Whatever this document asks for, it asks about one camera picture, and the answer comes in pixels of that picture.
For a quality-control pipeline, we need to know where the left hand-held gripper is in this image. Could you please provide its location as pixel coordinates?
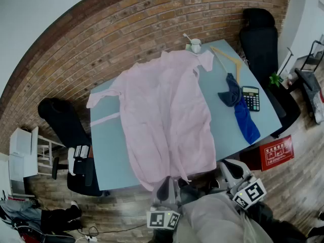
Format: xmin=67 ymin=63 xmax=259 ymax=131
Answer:
xmin=146 ymin=176 xmax=182 ymax=230

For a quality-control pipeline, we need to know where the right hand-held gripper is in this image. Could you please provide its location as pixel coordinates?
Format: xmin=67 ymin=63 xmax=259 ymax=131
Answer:
xmin=219 ymin=158 xmax=267 ymax=210

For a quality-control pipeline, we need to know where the person's left forearm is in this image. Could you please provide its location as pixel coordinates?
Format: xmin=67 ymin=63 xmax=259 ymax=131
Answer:
xmin=151 ymin=227 xmax=177 ymax=243

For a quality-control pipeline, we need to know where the person's right forearm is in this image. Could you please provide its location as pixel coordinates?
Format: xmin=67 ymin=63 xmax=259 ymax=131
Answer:
xmin=249 ymin=200 xmax=308 ymax=243

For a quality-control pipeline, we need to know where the red cardboard box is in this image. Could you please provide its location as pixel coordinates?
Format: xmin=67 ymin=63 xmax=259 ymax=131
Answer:
xmin=239 ymin=135 xmax=296 ymax=172

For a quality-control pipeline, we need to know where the blue cloth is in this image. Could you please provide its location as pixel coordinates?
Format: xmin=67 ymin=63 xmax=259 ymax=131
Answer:
xmin=234 ymin=96 xmax=261 ymax=145

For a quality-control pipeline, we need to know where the person's grey shirt torso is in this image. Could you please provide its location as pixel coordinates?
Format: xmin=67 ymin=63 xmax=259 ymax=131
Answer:
xmin=176 ymin=192 xmax=275 ymax=243

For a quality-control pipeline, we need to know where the black calculator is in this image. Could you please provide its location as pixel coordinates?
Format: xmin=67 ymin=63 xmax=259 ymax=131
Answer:
xmin=241 ymin=86 xmax=261 ymax=112

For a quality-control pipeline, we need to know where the dark grey towel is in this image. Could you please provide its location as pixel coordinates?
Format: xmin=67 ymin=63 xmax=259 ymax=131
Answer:
xmin=217 ymin=72 xmax=242 ymax=108

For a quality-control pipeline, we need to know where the black box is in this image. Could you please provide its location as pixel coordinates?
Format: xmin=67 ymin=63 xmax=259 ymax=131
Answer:
xmin=74 ymin=159 xmax=87 ymax=175

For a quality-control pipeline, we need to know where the white folded cloth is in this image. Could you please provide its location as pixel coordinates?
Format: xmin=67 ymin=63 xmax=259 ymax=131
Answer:
xmin=67 ymin=147 xmax=76 ymax=176

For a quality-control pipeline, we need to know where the small green plant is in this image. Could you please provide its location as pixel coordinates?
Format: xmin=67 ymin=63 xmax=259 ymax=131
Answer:
xmin=268 ymin=72 xmax=284 ymax=88

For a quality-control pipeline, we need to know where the wooden clothes hanger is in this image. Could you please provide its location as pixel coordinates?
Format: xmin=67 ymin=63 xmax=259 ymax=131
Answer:
xmin=209 ymin=46 xmax=241 ymax=85

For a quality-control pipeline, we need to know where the black office chair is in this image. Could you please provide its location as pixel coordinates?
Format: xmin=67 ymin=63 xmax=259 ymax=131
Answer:
xmin=37 ymin=97 xmax=104 ymax=197
xmin=239 ymin=8 xmax=302 ymax=139

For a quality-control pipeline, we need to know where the white side table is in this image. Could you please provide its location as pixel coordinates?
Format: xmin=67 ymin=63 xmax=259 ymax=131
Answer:
xmin=36 ymin=134 xmax=67 ymax=177

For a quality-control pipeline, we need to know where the white enamel mug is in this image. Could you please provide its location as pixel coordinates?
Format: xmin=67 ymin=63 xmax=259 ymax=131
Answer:
xmin=190 ymin=38 xmax=203 ymax=54

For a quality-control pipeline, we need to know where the red cabinet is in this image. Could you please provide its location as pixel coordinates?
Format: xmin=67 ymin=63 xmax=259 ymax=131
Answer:
xmin=19 ymin=233 xmax=48 ymax=243

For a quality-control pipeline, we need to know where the white box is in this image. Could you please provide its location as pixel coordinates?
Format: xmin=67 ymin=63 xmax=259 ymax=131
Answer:
xmin=9 ymin=126 xmax=39 ymax=156
xmin=8 ymin=152 xmax=39 ymax=182

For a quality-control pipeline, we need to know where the black cable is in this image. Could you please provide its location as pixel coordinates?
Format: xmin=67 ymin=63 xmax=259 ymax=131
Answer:
xmin=80 ymin=223 xmax=148 ymax=240

